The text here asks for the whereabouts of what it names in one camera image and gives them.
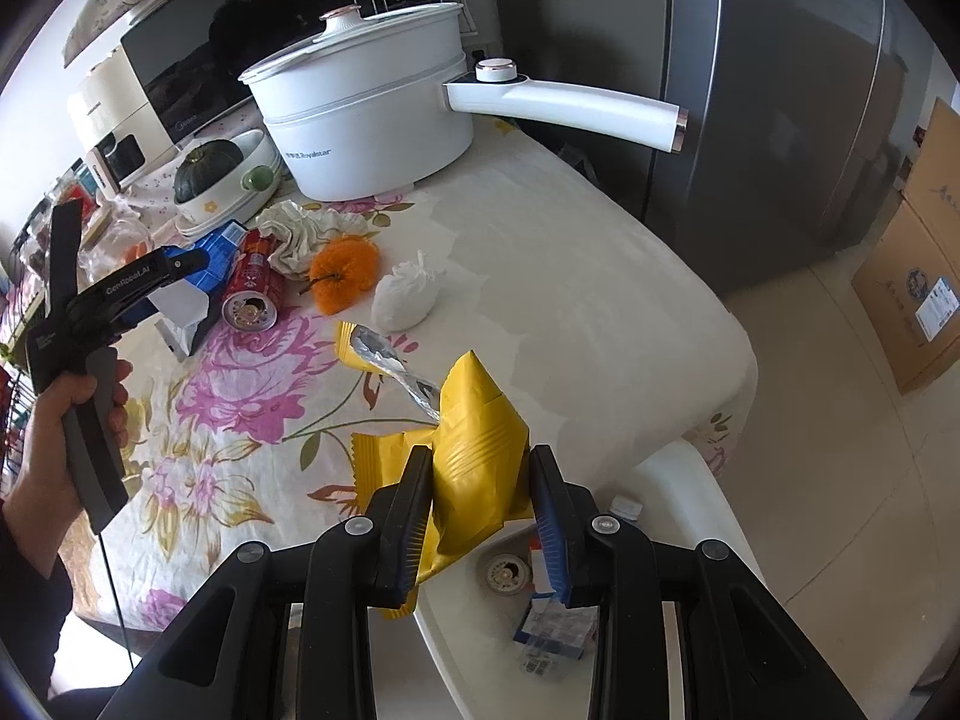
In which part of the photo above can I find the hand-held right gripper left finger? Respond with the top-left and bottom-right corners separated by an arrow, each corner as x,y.
94,446 -> 437,720

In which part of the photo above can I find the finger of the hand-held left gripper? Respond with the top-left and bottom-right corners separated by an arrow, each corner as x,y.
43,199 -> 86,317
150,247 -> 212,293

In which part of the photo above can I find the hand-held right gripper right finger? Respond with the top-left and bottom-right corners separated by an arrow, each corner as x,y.
529,444 -> 871,720

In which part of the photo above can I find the blue milk carton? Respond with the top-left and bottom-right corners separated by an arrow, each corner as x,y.
154,221 -> 249,358

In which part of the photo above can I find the red striped drink can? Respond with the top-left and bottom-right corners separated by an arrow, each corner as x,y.
476,553 -> 534,596

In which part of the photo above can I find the red cartoon drink can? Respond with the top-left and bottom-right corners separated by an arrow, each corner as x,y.
223,229 -> 285,333

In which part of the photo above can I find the yellow foil wrapper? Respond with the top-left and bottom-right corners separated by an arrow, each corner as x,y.
334,321 -> 538,620

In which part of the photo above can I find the white paper towel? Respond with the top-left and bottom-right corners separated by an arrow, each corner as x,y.
255,201 -> 370,275

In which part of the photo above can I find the white plastic bin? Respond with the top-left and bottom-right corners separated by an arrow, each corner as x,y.
416,439 -> 760,720

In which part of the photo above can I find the round orange peel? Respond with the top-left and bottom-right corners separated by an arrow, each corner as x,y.
309,235 -> 382,317

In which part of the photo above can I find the white tissue ball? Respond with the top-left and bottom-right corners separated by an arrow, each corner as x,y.
373,251 -> 438,332

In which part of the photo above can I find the person's left forearm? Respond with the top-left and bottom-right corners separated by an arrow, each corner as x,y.
0,499 -> 77,662

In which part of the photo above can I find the person's left hand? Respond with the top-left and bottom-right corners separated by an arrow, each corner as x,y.
0,360 -> 134,580

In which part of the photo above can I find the plain white bowl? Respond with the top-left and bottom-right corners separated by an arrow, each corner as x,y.
176,202 -> 250,238

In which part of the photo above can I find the glass jar with wooden lid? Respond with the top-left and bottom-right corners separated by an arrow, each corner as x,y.
79,206 -> 155,275

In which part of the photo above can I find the green pumpkin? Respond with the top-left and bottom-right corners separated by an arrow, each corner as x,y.
174,139 -> 245,204

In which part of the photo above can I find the white flowered bowl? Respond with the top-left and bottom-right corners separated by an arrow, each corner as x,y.
176,127 -> 283,230

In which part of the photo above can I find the cream air fryer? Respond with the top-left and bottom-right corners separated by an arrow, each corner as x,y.
67,45 -> 182,193

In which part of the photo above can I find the white electric cooking pot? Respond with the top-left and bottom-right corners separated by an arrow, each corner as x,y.
238,2 -> 688,203

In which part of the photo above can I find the black microwave oven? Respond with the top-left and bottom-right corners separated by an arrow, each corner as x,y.
120,0 -> 467,149

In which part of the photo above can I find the glass pot lid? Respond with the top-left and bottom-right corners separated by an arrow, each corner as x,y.
246,4 -> 464,85

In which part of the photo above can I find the grey refrigerator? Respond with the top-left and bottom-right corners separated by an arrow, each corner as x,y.
487,0 -> 940,295

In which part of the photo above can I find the black cable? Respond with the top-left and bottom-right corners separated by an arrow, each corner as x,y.
96,510 -> 134,672

